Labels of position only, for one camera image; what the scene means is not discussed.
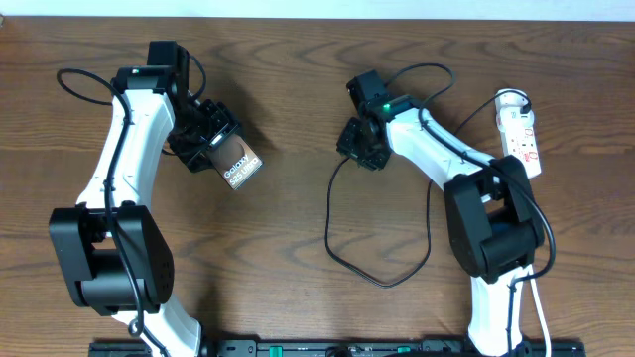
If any Galaxy S25 Ultra smartphone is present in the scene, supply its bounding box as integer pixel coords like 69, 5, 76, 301
207, 134, 263, 190

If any black USB charging cable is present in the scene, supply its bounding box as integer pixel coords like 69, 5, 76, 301
324, 93, 533, 290

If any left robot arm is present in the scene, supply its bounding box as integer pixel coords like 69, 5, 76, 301
49, 41, 241, 356

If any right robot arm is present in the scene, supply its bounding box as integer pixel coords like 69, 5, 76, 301
336, 70, 555, 356

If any white power strip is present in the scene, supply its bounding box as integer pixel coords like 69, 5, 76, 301
495, 88, 542, 179

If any white power strip cord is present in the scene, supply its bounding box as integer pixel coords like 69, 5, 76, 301
526, 265, 553, 357

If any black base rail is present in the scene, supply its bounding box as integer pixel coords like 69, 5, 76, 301
87, 339, 586, 357

